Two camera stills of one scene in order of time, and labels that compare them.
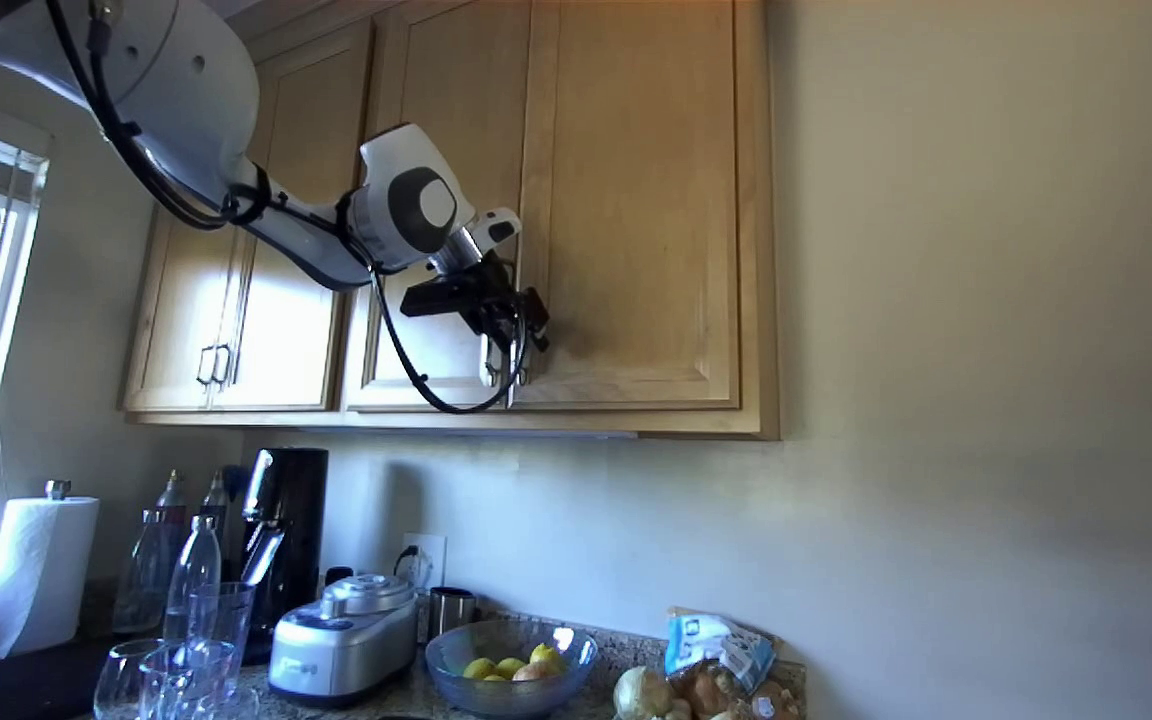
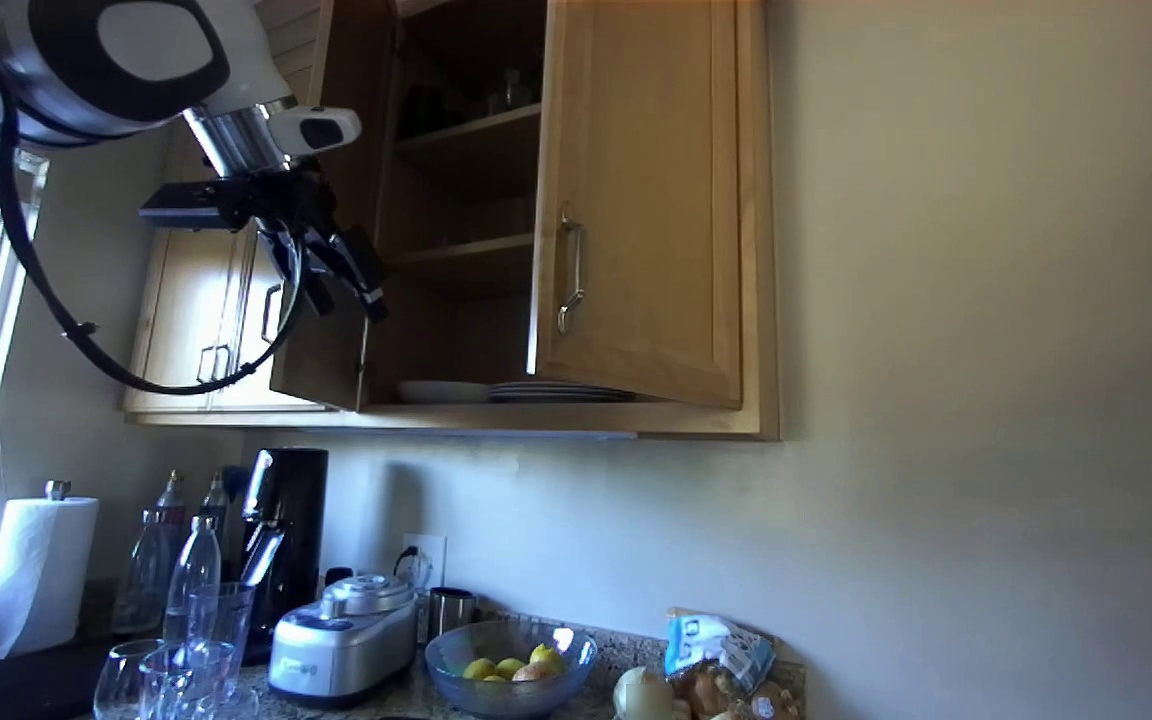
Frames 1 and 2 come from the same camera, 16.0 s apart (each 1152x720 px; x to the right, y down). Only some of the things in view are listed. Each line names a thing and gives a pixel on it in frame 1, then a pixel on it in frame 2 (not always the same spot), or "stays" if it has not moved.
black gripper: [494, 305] → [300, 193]
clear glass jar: [135, 682] stays
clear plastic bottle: [194, 623] stays
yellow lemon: [545, 657] stays
